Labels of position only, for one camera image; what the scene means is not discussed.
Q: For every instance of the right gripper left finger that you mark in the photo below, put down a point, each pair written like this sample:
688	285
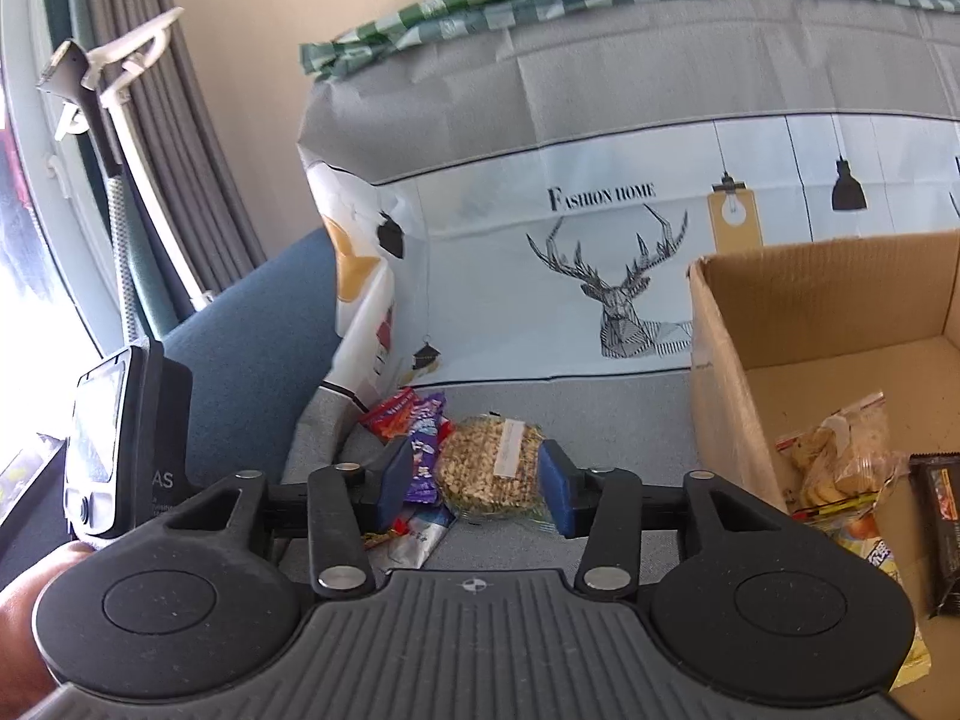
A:
345	502

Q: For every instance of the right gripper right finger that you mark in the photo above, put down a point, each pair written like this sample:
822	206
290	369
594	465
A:
605	507

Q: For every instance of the purple white sachet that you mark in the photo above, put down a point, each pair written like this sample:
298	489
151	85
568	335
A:
423	528

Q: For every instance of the purple cow candy pack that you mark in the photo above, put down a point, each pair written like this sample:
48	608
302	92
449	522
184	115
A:
426	420

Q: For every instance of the round seed brittle pack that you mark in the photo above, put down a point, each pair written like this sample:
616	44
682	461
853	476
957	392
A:
489	468

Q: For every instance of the clear bag of crackers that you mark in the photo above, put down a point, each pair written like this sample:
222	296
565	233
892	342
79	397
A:
844	465

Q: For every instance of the yellow cow candy pack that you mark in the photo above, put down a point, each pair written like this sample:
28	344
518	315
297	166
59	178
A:
861	536

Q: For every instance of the black truffle cracker pack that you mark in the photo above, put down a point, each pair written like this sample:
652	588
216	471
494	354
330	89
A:
935	479

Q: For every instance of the red spicy strip packet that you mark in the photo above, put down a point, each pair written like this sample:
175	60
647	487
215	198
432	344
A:
391	418

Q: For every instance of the person's left hand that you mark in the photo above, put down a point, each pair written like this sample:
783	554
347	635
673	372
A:
25	679

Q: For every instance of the blue sofa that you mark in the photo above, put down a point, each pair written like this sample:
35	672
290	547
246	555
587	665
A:
257	355

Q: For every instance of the grey curtain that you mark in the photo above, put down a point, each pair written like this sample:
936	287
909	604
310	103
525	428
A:
190	235

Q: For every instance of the brown cardboard box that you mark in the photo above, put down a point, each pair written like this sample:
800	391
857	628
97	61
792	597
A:
784	336

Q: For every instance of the deer print sofa cover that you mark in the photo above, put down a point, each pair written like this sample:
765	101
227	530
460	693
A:
514	212

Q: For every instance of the white floor stand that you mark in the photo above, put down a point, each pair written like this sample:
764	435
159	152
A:
94	87

